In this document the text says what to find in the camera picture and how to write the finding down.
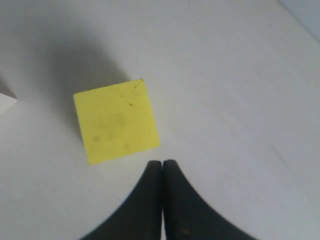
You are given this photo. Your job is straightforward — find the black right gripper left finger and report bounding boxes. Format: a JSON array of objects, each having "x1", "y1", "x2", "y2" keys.
[{"x1": 83, "y1": 160, "x2": 163, "y2": 240}]

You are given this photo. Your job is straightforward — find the large wooden cube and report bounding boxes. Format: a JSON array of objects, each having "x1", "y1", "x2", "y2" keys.
[{"x1": 0, "y1": 93, "x2": 18, "y2": 115}]

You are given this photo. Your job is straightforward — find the yellow cube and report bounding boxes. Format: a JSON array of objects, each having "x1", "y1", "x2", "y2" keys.
[{"x1": 73, "y1": 79, "x2": 160, "y2": 165}]

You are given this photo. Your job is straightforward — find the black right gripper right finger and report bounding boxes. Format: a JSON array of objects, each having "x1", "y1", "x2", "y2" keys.
[{"x1": 162, "y1": 160, "x2": 254, "y2": 240}]

